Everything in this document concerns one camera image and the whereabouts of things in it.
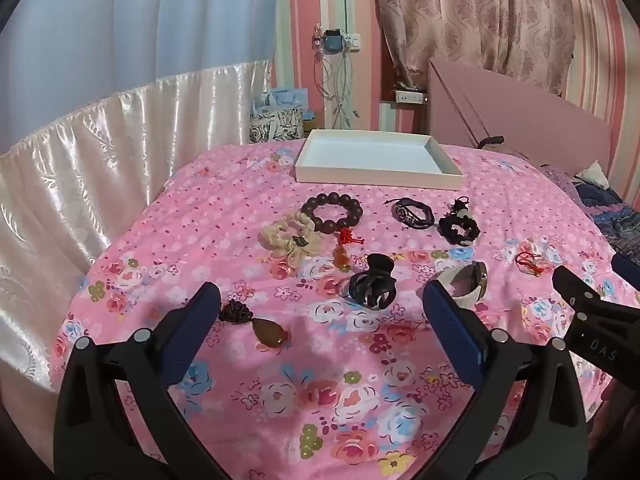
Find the pale blue curtain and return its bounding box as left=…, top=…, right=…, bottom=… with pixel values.
left=0, top=0, right=279, bottom=153

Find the red knot amber gourd pendant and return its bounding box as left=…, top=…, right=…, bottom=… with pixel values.
left=332, top=227, right=365, bottom=272

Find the white pillow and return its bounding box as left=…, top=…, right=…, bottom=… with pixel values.
left=574, top=160, right=610, bottom=192

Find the bundle of white cables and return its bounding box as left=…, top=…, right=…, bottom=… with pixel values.
left=314, top=51, right=360, bottom=132

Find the black hair claw clip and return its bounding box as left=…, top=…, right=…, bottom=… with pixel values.
left=348, top=254, right=398, bottom=310

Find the beige fabric scrunchie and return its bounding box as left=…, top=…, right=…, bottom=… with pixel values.
left=258, top=211, right=323, bottom=266

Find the light blue gift bag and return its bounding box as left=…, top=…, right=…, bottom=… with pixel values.
left=251, top=87, right=316, bottom=117

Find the white shallow box tray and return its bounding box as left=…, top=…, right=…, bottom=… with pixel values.
left=294, top=129, right=465, bottom=191

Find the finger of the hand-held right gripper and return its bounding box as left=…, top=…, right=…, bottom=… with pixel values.
left=552, top=265, right=610, bottom=322
left=612, top=253, right=640, bottom=307

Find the dark blue patterned blanket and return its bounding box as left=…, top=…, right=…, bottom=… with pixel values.
left=540, top=164, right=640, bottom=267

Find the red cord charm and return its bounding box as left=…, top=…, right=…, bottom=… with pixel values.
left=515, top=251, right=551, bottom=278

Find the pink floral bedsheet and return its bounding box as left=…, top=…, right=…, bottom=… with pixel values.
left=49, top=140, right=640, bottom=480

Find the pink patterned curtain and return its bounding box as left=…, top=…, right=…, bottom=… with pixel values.
left=374, top=0, right=593, bottom=97

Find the white strap wristwatch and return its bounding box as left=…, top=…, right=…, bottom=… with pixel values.
left=436, top=260, right=488, bottom=307

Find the pink headboard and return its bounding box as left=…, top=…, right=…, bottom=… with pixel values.
left=426, top=57, right=617, bottom=177

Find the dark wooden bead bracelet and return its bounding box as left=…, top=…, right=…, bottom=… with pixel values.
left=301, top=192, right=364, bottom=234

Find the black leather cord bracelet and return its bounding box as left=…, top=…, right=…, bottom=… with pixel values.
left=384, top=198, right=435, bottom=231

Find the amber pendant with dark knot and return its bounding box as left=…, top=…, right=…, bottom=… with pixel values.
left=219, top=300, right=292, bottom=352

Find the black and white patterned bag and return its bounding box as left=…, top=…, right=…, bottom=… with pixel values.
left=248, top=107, right=305, bottom=145

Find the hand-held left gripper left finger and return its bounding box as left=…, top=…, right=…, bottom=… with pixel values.
left=52, top=281, right=227, bottom=480

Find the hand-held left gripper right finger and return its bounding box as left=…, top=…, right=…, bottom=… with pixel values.
left=422, top=279, right=591, bottom=480

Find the black fabric scrunchie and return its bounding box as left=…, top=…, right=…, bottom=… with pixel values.
left=438, top=197, right=482, bottom=247

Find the wall socket with blue charger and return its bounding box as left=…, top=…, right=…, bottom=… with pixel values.
left=315, top=24, right=363, bottom=55

